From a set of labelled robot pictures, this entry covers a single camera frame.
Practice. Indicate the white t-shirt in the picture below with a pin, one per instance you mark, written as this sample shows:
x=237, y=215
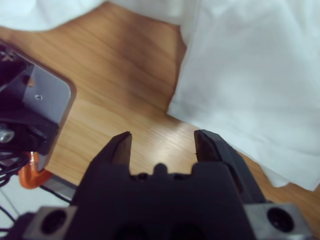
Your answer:
x=250, y=75

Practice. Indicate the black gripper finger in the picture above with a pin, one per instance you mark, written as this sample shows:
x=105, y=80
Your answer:
x=122, y=150
x=225, y=152

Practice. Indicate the orange clamp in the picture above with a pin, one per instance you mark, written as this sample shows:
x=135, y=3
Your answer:
x=33, y=178

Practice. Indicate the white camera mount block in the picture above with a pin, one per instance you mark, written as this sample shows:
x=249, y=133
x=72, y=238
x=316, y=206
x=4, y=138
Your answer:
x=47, y=92

